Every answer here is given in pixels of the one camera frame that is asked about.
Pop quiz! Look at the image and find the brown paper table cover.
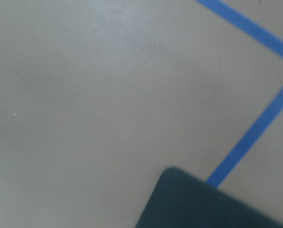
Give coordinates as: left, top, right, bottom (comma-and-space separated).
0, 0, 283, 228

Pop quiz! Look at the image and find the black mouse pad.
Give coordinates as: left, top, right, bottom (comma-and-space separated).
136, 167, 283, 228

